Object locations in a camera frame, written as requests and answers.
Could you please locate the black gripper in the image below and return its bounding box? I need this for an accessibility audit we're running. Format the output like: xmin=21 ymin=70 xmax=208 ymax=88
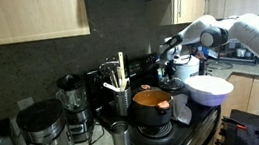
xmin=157 ymin=39 xmax=185 ymax=81

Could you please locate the glass pot lid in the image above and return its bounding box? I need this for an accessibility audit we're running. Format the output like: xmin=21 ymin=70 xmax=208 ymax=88
xmin=157 ymin=74 xmax=186 ymax=94

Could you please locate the white rice cooker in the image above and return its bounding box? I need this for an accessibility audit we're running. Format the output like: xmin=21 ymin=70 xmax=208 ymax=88
xmin=169 ymin=52 xmax=203 ymax=84

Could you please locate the white dish cloth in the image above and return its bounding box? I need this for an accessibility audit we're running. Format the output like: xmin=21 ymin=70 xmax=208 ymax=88
xmin=170 ymin=91 xmax=195 ymax=127

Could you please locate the large white bowl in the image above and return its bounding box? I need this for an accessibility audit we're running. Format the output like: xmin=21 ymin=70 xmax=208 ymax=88
xmin=183 ymin=70 xmax=237 ymax=111

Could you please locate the wooden spatula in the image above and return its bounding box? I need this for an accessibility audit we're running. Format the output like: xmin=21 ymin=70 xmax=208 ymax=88
xmin=114 ymin=50 xmax=130 ymax=92

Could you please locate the steel utensil holder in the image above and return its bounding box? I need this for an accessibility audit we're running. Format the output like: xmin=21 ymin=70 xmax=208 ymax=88
xmin=112 ymin=85 xmax=136 ymax=118

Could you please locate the white plastic spoon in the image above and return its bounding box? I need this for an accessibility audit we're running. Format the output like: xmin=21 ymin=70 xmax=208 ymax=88
xmin=102 ymin=80 xmax=122 ymax=95

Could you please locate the black electric stove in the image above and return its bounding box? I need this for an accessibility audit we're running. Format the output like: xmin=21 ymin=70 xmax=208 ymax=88
xmin=83 ymin=44 xmax=228 ymax=145

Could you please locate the black dish rack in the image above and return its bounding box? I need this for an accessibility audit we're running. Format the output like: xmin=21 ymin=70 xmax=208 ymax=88
xmin=216 ymin=36 xmax=259 ymax=71

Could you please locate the light wood base cabinet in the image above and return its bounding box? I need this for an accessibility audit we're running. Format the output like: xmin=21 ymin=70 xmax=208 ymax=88
xmin=216 ymin=70 xmax=259 ymax=127

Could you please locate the stainless steel tumbler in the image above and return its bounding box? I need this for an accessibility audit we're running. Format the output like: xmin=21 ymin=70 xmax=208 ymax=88
xmin=108 ymin=119 xmax=133 ymax=145

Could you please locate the black blender with glass jar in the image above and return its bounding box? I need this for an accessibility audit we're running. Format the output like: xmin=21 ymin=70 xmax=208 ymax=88
xmin=52 ymin=71 xmax=98 ymax=145

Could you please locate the steel coffee maker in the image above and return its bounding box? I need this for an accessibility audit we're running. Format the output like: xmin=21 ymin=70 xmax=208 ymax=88
xmin=14 ymin=95 xmax=80 ymax=145

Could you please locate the black pot with orange handles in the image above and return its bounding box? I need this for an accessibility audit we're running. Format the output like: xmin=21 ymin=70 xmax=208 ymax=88
xmin=127 ymin=80 xmax=178 ymax=130

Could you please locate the white wall outlet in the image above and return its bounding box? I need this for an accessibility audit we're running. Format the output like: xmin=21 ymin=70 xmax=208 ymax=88
xmin=16 ymin=96 xmax=36 ymax=111

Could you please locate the light wood wall cabinet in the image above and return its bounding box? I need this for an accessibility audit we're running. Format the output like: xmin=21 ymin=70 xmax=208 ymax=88
xmin=0 ymin=0 xmax=91 ymax=47

